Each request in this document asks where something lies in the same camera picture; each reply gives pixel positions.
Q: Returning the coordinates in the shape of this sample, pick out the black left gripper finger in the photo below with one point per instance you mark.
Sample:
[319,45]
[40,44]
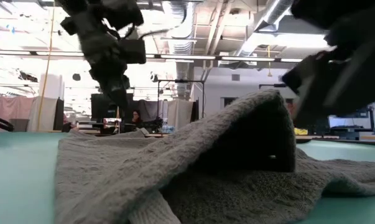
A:
[115,91]

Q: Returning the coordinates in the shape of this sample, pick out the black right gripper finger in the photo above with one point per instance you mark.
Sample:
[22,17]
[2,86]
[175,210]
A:
[308,74]

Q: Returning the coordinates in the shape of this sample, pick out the grey terry towel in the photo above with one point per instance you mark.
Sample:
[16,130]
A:
[112,174]

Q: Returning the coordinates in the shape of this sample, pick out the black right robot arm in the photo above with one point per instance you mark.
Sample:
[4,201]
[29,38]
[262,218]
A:
[336,12]

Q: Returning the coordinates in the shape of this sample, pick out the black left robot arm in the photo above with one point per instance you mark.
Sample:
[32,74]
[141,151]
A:
[90,9]

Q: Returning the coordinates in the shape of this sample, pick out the black robot workstation arm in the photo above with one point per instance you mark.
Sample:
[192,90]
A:
[153,124]

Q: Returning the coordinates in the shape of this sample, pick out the black monitor back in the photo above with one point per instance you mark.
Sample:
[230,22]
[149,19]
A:
[97,105]

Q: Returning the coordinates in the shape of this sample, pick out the person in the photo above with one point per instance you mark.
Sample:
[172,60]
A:
[137,117]

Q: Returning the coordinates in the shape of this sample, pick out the black round spotlight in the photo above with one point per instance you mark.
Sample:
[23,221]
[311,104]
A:
[154,77]
[76,77]

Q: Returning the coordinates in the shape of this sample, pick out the black monitor stand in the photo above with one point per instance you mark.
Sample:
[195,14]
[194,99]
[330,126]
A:
[371,123]

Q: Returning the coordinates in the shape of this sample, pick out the yellow object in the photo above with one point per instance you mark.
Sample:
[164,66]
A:
[300,131]

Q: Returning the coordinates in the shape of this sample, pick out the black tall panel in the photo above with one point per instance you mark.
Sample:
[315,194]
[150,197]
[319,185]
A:
[59,115]

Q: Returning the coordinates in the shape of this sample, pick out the wooden workbench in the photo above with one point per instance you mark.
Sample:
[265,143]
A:
[370,137]

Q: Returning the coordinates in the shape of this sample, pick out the white curtain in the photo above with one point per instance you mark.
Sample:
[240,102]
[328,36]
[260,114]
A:
[179,113]

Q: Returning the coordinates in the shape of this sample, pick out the long light strip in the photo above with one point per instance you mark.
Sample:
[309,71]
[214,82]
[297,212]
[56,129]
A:
[187,57]

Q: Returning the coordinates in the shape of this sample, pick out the dark doorway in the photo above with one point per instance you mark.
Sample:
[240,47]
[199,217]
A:
[230,102]

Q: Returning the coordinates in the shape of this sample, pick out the beige curtain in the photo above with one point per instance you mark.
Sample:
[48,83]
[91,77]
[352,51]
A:
[7,112]

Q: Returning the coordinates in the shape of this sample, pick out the green table mat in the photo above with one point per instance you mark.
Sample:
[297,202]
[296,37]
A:
[19,186]

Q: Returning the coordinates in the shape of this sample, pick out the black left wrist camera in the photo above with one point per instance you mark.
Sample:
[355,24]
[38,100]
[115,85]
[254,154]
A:
[132,51]

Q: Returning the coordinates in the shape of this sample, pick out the large silver duct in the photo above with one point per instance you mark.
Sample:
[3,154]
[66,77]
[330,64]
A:
[268,18]

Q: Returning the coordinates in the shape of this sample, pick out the grey wall vent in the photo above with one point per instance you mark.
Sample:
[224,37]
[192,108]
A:
[235,77]

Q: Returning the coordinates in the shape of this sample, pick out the silver ventilation duct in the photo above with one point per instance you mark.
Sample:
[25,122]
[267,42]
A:
[182,40]

